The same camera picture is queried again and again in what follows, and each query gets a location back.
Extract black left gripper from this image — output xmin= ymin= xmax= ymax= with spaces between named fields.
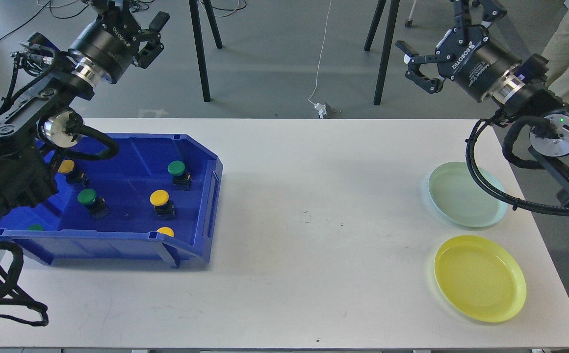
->
xmin=69 ymin=13 xmax=170 ymax=83

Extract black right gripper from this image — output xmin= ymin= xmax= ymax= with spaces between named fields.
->
xmin=395 ymin=0 xmax=523 ymax=103

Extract yellow button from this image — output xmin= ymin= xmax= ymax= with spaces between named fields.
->
xmin=150 ymin=189 xmax=177 ymax=220
xmin=58 ymin=159 xmax=89 ymax=190

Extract green button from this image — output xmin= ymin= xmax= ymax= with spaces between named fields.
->
xmin=166 ymin=160 xmax=192 ymax=191
xmin=78 ymin=188 xmax=110 ymax=220

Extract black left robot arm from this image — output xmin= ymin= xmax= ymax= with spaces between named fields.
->
xmin=0 ymin=1 xmax=170 ymax=327

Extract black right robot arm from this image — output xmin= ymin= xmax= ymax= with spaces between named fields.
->
xmin=396 ymin=0 xmax=569 ymax=217

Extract light green plate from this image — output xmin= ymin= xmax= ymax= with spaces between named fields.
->
xmin=424 ymin=161 xmax=507 ymax=228

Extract yellow button front edge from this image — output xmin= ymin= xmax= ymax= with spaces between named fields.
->
xmin=156 ymin=227 xmax=175 ymax=237

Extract green button front corner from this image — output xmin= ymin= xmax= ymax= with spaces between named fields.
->
xmin=27 ymin=224 xmax=44 ymax=231

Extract yellow plate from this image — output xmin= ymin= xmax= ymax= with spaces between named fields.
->
xmin=433 ymin=235 xmax=528 ymax=323

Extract black left tripod legs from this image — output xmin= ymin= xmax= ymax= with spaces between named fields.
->
xmin=188 ymin=0 xmax=223 ymax=102

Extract black tripod legs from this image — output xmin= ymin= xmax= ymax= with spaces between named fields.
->
xmin=188 ymin=0 xmax=223 ymax=102
xmin=364 ymin=0 xmax=401 ymax=106

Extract white chair legs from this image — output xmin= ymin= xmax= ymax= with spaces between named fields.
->
xmin=404 ymin=0 xmax=418 ymax=27

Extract black right tripod legs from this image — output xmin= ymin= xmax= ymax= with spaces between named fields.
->
xmin=364 ymin=0 xmax=401 ymax=106

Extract blue plastic bin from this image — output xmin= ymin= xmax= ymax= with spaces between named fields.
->
xmin=0 ymin=134 xmax=223 ymax=268

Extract black floor cables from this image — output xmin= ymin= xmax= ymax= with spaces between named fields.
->
xmin=0 ymin=0 xmax=246 ymax=76

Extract white cable with plug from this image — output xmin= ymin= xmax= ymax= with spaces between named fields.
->
xmin=308 ymin=0 xmax=333 ymax=119

